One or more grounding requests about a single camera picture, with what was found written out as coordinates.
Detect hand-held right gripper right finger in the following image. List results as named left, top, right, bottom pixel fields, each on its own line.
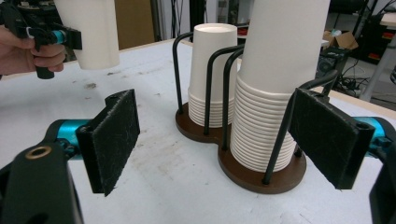
left=289, top=88, right=389, bottom=190

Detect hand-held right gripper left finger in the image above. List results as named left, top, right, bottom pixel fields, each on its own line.
left=57, top=89, right=141, bottom=198

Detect single white paper cup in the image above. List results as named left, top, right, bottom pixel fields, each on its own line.
left=53, top=0, right=120, bottom=71

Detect brown cup holder black wires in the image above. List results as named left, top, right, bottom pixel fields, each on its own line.
left=172, top=31, right=340, bottom=195

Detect stack of white paper cups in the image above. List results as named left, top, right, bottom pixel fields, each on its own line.
left=187, top=22, right=238, bottom=129
left=229, top=0, right=332, bottom=174

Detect brown panel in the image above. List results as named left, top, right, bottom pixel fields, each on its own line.
left=114, top=0, right=156, bottom=50

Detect black device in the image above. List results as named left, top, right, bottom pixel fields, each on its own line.
left=317, top=46, right=353, bottom=84

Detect white table mat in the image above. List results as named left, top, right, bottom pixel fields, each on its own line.
left=0, top=40, right=396, bottom=224

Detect white table leg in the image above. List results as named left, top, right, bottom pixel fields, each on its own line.
left=360, top=36, right=396, bottom=103

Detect open cardboard box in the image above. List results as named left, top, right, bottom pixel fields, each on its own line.
left=322, top=29, right=360, bottom=51

